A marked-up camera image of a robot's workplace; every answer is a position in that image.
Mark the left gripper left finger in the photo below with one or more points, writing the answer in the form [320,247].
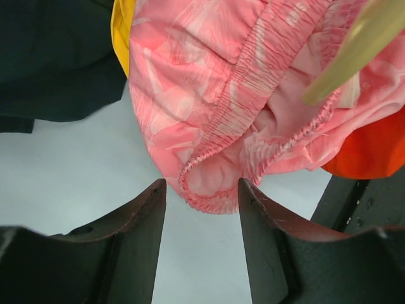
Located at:
[110,260]

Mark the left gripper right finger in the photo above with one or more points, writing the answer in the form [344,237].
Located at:
[293,260]

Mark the pink patterned shorts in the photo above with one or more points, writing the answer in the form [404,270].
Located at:
[216,88]

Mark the yellow hanger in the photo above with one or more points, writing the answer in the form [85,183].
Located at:
[377,24]

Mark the orange shorts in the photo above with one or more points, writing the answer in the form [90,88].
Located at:
[372,152]

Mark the dark navy shorts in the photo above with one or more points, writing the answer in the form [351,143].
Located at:
[57,62]

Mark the yellow shorts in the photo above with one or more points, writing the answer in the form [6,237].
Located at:
[120,25]

